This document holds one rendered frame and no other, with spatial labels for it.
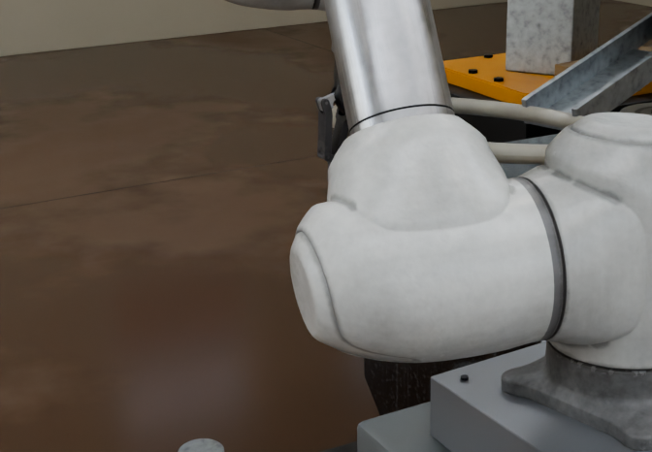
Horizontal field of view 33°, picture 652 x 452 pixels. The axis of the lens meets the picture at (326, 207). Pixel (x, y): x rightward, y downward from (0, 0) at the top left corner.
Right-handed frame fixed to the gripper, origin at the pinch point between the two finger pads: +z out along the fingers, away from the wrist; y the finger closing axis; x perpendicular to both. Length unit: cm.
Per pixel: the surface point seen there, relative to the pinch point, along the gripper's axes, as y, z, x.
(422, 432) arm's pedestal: -24, 12, -60
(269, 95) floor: 187, 56, 407
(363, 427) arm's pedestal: -29, 12, -55
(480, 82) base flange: 89, -3, 85
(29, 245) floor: 10, 81, 239
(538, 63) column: 104, -8, 81
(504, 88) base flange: 88, -3, 74
